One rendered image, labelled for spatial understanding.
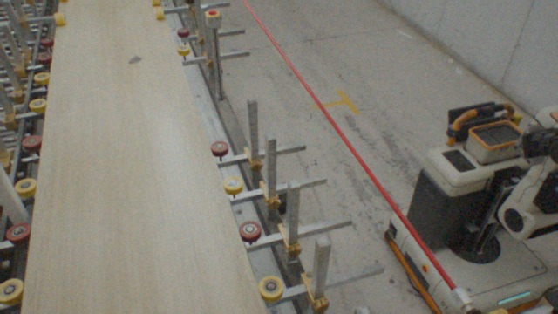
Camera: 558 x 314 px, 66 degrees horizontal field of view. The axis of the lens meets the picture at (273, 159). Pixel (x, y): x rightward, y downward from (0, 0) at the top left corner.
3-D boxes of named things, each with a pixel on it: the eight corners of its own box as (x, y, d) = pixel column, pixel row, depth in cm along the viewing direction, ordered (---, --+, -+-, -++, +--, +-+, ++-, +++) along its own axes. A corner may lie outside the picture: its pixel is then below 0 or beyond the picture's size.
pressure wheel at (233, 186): (226, 210, 178) (224, 190, 171) (223, 196, 184) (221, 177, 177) (245, 207, 180) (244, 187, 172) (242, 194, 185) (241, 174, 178)
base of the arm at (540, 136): (548, 127, 152) (520, 134, 149) (569, 126, 144) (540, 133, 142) (552, 152, 153) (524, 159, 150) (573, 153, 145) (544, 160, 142)
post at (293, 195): (292, 262, 176) (296, 177, 144) (296, 269, 173) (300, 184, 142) (284, 265, 175) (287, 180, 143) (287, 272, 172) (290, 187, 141)
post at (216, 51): (223, 95, 262) (216, 23, 233) (225, 99, 258) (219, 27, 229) (215, 96, 261) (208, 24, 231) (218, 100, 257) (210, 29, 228)
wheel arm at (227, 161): (303, 146, 212) (303, 140, 209) (306, 151, 209) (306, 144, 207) (216, 166, 202) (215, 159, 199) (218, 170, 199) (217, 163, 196)
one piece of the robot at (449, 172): (398, 230, 250) (432, 112, 195) (477, 209, 263) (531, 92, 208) (431, 278, 226) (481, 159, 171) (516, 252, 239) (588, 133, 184)
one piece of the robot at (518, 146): (512, 147, 159) (527, 125, 150) (523, 145, 160) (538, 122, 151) (530, 167, 152) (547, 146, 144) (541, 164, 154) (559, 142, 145)
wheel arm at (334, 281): (378, 267, 157) (380, 260, 154) (383, 275, 154) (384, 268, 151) (263, 301, 146) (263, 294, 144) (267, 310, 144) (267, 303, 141)
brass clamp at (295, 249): (290, 228, 173) (290, 221, 170) (302, 255, 163) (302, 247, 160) (275, 233, 171) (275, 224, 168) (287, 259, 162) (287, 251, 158)
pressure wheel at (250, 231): (248, 259, 160) (247, 240, 152) (235, 246, 164) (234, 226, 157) (265, 249, 163) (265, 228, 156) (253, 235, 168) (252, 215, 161)
